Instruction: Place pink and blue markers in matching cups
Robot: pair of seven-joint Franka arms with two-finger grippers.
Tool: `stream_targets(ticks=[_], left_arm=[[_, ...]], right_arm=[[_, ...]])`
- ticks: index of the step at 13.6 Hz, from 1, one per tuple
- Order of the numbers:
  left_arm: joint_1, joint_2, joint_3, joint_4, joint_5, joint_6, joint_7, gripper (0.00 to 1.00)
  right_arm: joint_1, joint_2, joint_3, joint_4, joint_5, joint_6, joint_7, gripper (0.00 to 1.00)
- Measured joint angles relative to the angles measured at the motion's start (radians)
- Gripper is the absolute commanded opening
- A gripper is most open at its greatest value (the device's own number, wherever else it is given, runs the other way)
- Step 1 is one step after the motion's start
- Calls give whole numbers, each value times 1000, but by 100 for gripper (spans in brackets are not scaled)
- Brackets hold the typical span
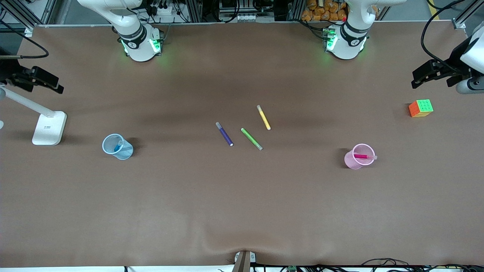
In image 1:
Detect aluminium frame profile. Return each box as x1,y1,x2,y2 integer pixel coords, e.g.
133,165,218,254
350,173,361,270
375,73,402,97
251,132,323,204
452,0,484,29
185,0,203,23
286,0,305,21
0,0,57,29

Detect white connector strip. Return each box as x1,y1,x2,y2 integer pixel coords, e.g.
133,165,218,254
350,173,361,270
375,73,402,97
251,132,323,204
219,13,267,22

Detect green marker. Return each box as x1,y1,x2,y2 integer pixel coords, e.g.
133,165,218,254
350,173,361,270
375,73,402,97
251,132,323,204
241,128,263,151

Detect camera mount post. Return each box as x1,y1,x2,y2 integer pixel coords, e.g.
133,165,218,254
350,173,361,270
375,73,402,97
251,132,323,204
232,250,256,272

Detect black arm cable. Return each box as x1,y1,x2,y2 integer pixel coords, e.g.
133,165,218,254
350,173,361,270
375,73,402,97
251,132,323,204
420,0,473,73
0,19,49,59

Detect pink mesh cup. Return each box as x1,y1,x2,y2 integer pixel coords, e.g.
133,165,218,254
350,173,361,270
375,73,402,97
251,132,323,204
344,143,376,170

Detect purple marker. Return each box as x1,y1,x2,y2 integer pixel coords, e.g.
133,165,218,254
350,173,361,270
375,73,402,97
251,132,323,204
215,122,234,147

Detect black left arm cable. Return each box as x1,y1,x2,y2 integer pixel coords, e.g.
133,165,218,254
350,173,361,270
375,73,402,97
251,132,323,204
420,0,473,73

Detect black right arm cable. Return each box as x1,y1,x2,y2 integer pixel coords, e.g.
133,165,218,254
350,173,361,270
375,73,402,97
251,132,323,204
0,19,49,59

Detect orange snack bags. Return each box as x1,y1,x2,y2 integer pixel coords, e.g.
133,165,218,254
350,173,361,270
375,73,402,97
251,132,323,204
301,0,348,22

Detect multicoloured puzzle cube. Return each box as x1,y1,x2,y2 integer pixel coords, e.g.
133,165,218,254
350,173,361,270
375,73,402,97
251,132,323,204
408,99,434,118

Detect white desk stand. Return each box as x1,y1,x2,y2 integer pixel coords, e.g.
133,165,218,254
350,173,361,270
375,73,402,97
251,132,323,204
0,86,68,146

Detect yellow marker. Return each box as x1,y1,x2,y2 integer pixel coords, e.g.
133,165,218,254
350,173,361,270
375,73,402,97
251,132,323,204
256,105,271,131

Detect blue mesh cup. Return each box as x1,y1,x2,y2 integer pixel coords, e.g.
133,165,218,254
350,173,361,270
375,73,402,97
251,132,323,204
102,134,134,161

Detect white power strip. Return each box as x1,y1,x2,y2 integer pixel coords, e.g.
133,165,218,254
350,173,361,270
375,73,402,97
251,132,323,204
149,5,174,16

